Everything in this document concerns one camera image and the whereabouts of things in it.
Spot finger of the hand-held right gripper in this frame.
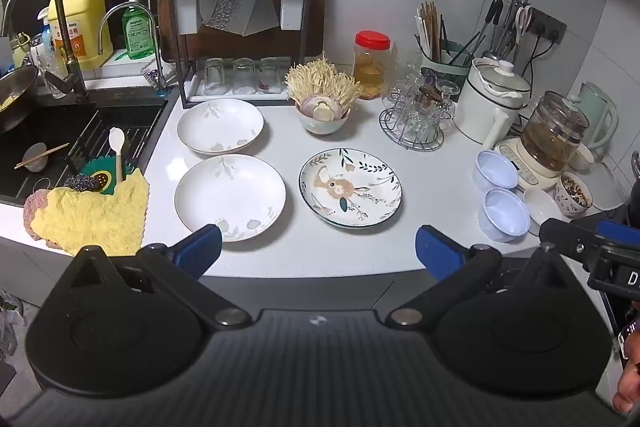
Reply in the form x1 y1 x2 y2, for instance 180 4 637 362
538 217 608 269
595 219 640 249

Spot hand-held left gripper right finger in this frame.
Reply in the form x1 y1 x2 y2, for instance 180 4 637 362
386 224 572 329

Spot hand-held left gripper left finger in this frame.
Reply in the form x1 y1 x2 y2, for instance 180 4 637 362
70 223 252 331

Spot white leaf-print plate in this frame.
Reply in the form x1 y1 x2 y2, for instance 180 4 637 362
174 154 287 243
176 98 265 156

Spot light blue bowl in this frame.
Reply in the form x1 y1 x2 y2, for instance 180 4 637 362
481 188 531 242
474 150 520 192

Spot floral deer-print plate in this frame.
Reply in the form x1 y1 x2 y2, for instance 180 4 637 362
299 148 403 229

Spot person's right hand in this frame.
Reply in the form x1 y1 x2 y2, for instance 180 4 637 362
612 332 640 414

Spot small white dish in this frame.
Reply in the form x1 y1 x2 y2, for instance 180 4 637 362
523 188 568 225

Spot patterned bowl of grains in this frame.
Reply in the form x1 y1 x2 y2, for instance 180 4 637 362
554 171 594 220

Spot glass kettle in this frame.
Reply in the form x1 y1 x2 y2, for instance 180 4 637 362
520 91 591 170

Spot yellow cloth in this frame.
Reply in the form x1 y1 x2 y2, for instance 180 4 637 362
30 174 151 257

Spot mint green electric kettle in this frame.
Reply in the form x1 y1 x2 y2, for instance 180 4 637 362
567 82 621 162

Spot green sunflower sink mat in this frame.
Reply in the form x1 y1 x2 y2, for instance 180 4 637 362
82 157 133 196

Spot steel wool scrubber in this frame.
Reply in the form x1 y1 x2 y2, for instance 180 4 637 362
65 174 98 192

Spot set of clear glass cups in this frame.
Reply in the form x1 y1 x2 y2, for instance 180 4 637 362
382 57 461 142

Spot white electric pot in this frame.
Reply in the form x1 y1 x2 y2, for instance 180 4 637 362
456 58 532 151

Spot white drip tray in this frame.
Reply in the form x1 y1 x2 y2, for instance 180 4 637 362
187 69 293 104

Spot pink cloth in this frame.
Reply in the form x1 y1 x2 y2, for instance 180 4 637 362
23 188 56 244

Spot white ceramic bowl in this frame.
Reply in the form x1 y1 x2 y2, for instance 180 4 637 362
295 99 351 136

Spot pair of wooden chopsticks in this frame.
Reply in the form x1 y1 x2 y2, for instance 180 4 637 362
15 143 71 168

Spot clear drinking glass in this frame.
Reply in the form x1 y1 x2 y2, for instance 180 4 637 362
232 57 256 88
260 57 282 91
204 57 226 88

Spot purple onion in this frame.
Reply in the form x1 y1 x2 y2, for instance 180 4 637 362
301 96 326 118

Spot green utensil holder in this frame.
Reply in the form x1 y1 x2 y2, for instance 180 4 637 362
419 41 473 84

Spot small grey bowl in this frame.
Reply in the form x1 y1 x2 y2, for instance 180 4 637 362
22 143 51 172

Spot black metal knife rack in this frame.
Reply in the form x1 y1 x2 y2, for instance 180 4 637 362
171 0 313 108

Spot black sink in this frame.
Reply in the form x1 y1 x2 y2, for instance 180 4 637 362
0 89 173 200

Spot red-lidded clear jar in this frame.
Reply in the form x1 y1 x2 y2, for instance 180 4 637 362
352 31 392 100

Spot plastic bag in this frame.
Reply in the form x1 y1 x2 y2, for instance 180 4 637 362
0 289 26 358

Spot chrome faucet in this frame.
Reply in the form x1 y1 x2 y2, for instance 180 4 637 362
97 3 168 96

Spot black power strip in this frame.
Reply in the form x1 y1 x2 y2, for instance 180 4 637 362
492 0 568 45

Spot bundle of wooden chopsticks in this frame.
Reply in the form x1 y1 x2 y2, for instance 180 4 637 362
415 1 451 62

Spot kitchen scissors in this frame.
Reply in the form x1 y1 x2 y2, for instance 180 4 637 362
515 2 535 38

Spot green soap bottle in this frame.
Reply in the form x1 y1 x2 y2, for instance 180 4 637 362
121 0 156 60

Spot white cutlery holder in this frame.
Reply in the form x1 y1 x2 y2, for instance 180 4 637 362
172 0 200 35
280 0 306 30

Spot metal pan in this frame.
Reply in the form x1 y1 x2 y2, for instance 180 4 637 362
0 66 40 132

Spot yellow detergent jug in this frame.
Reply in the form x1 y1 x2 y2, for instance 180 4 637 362
47 0 113 70

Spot wooden cutting board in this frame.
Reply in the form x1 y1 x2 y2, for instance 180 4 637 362
156 0 328 62

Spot tall dark faucet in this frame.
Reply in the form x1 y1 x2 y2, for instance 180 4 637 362
1 0 90 102

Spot wire cup rack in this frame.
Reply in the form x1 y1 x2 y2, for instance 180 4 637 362
378 89 446 152

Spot black power cord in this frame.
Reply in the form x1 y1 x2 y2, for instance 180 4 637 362
522 29 557 80

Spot black-handled ladle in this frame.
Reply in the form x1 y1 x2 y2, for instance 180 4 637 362
482 0 505 60

